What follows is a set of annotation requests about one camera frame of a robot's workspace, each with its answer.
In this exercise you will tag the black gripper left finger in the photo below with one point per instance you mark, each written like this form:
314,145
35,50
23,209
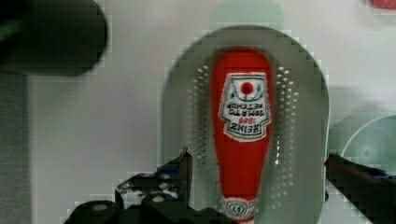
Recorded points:
171,179

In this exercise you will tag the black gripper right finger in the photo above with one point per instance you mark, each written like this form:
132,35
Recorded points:
372,191

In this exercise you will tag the red plush ketchup bottle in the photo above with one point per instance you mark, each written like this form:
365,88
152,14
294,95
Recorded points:
242,116

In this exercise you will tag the green cup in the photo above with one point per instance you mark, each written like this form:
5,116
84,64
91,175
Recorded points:
368,140

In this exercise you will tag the red strawberry toy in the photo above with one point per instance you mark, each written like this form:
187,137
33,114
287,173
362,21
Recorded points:
384,4

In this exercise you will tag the black cylinder object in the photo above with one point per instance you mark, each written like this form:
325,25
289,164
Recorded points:
52,37

